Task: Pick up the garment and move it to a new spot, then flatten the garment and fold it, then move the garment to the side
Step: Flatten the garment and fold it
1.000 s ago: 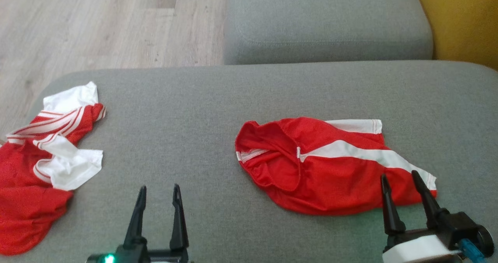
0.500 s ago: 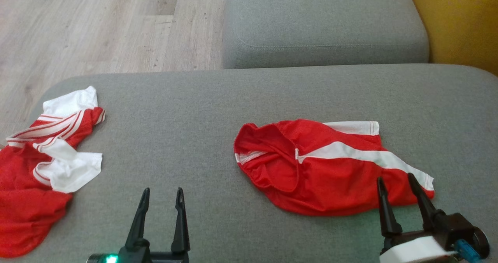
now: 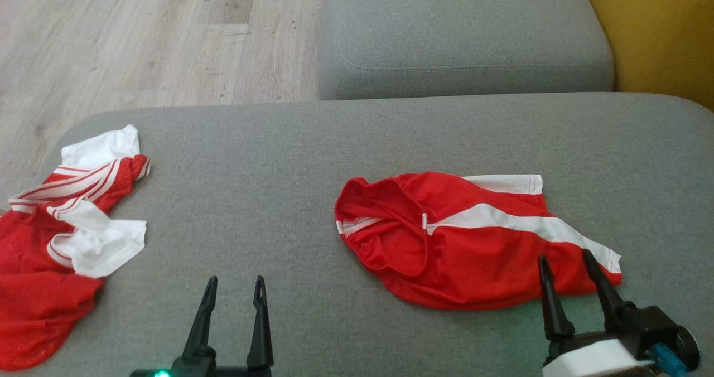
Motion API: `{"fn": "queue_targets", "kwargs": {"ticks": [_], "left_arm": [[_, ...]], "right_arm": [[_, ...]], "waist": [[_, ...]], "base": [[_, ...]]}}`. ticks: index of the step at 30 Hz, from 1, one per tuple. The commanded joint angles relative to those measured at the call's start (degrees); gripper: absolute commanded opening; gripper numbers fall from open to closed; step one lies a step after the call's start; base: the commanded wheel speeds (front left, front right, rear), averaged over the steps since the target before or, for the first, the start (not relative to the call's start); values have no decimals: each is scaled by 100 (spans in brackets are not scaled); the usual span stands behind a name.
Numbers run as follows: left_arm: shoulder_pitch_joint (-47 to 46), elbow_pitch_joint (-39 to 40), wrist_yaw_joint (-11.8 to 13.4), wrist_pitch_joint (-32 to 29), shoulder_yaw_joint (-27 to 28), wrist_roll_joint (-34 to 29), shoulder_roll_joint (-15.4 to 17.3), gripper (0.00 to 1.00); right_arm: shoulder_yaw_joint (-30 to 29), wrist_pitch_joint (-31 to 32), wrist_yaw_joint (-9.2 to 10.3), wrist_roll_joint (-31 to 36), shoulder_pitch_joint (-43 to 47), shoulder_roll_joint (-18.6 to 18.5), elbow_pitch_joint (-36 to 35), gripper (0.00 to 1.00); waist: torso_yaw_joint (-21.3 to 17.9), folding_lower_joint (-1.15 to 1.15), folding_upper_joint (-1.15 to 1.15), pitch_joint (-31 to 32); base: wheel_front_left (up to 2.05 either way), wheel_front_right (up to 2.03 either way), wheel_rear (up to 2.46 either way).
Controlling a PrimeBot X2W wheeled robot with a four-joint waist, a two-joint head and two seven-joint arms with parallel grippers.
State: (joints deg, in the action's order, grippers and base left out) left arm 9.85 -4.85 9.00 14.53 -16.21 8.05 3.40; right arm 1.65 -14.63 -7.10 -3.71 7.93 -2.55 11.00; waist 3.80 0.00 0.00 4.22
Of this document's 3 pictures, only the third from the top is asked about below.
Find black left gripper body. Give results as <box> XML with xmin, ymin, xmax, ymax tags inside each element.
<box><xmin>130</xmin><ymin>358</ymin><xmax>274</xmax><ymax>377</ymax></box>

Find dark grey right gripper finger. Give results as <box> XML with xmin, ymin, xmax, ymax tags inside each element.
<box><xmin>582</xmin><ymin>249</ymin><xmax>636</xmax><ymax>334</ymax></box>
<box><xmin>538</xmin><ymin>255</ymin><xmax>576</xmax><ymax>342</ymax></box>

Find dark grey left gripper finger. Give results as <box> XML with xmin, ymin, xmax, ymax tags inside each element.
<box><xmin>182</xmin><ymin>276</ymin><xmax>218</xmax><ymax>361</ymax></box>
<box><xmin>247</xmin><ymin>275</ymin><xmax>274</xmax><ymax>369</ymax></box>

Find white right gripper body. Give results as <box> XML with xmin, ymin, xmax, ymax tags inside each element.
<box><xmin>543</xmin><ymin>331</ymin><xmax>654</xmax><ymax>377</ymax></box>

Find red shorts with white stripe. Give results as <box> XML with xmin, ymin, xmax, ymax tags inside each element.
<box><xmin>335</xmin><ymin>171</ymin><xmax>623</xmax><ymax>312</ymax></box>

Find red jersey with white sleeves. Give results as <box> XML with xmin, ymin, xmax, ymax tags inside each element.
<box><xmin>0</xmin><ymin>124</ymin><xmax>152</xmax><ymax>372</ymax></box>

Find large grey sofa seat cushion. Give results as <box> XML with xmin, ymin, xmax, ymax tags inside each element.
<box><xmin>0</xmin><ymin>93</ymin><xmax>714</xmax><ymax>377</ymax></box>

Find grey sofa side cushion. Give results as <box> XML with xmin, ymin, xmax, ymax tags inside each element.
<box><xmin>317</xmin><ymin>0</ymin><xmax>615</xmax><ymax>100</ymax></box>

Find black cable with blue connector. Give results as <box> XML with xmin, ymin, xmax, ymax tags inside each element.
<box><xmin>651</xmin><ymin>342</ymin><xmax>692</xmax><ymax>377</ymax></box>

